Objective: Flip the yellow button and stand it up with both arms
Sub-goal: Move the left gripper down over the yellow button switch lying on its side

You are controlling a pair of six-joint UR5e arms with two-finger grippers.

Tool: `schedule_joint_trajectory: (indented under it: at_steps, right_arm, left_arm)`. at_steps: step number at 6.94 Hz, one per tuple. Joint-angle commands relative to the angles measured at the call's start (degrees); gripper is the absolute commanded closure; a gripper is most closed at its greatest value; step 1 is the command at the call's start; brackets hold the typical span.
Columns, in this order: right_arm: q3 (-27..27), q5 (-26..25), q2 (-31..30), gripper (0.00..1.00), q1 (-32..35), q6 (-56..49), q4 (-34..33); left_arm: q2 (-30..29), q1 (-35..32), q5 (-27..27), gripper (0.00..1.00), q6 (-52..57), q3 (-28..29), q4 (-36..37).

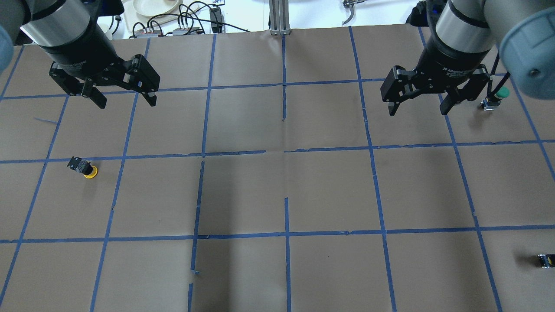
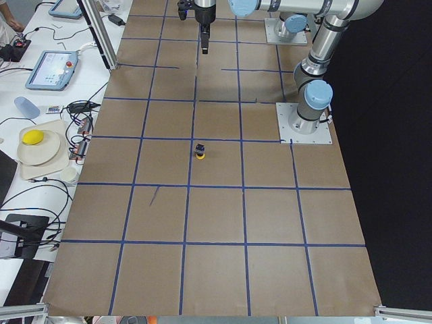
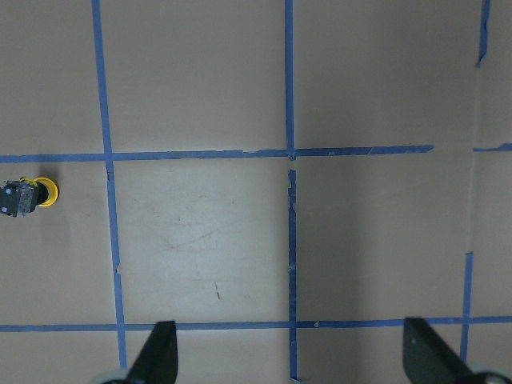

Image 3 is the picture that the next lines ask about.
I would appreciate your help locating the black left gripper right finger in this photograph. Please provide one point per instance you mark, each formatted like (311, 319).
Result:
(427, 358)

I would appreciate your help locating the yellow push button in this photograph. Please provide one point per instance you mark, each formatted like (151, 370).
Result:
(21, 197)

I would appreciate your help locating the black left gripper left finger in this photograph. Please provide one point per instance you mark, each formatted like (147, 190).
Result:
(157, 361)

